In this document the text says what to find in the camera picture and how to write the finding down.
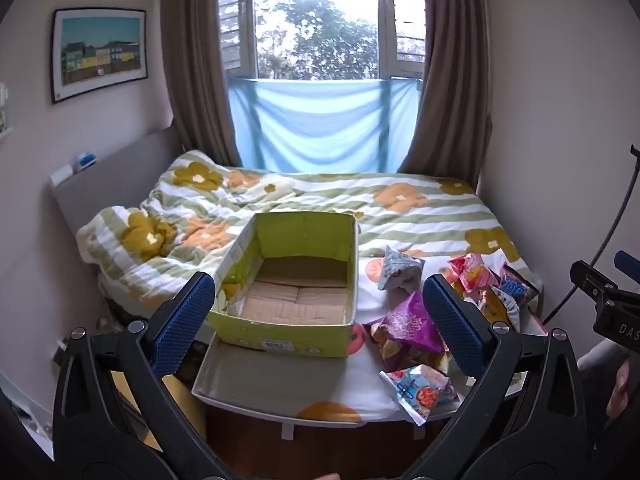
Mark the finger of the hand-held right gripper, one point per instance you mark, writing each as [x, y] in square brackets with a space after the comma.
[627, 261]
[592, 280]

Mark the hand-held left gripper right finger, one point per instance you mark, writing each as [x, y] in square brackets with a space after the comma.
[452, 325]

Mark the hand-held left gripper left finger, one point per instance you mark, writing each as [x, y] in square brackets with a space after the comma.
[182, 325]

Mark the purple chip bag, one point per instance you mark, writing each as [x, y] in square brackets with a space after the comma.
[407, 322]

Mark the gold snack bag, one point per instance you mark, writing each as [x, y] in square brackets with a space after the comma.
[500, 310]

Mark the pink snack bag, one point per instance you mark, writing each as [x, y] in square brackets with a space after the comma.
[472, 277]

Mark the light blue snack bag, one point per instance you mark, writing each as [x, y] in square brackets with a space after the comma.
[417, 390]

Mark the green cardboard box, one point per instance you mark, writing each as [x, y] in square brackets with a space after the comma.
[285, 330]

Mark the small blue purple snack bag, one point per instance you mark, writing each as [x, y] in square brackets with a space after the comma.
[517, 287]

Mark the newspaper print snack bag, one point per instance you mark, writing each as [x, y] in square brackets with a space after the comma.
[397, 269]

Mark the brown box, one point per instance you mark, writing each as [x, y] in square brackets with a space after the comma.
[185, 410]

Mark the person's grey clothing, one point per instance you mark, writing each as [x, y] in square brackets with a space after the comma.
[595, 410]

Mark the grey bed headboard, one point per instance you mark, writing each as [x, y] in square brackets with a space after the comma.
[125, 180]

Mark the floral striped duvet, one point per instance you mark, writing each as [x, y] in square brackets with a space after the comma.
[320, 200]

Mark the small blue object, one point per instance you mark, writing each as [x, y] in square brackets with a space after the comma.
[85, 161]

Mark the light blue window cloth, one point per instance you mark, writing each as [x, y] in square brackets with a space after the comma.
[325, 125]

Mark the window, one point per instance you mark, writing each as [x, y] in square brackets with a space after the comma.
[315, 20]

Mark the white bed frame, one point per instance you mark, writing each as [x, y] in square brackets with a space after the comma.
[240, 380]

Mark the white wall plate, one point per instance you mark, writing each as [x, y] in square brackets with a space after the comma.
[61, 174]

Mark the framed wall picture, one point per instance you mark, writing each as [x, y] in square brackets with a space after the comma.
[97, 52]

